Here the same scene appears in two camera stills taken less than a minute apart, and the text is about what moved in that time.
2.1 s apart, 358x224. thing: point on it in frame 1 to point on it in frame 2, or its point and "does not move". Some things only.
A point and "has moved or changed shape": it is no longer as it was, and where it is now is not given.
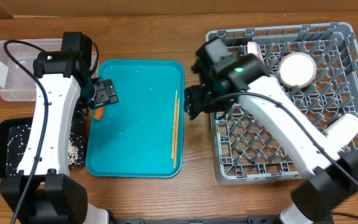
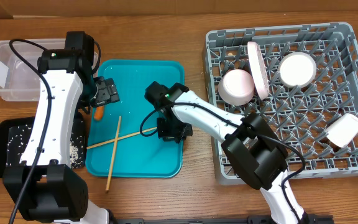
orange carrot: (99, 113) does not move
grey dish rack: (319, 66) does not move
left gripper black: (106, 93) does not move
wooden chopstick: (177, 134) to (92, 146)
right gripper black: (197, 102) to (170, 135)
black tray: (12, 137) does not move
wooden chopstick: (174, 126) has moved or changed shape
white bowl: (297, 70) does not move
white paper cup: (344, 129) does not move
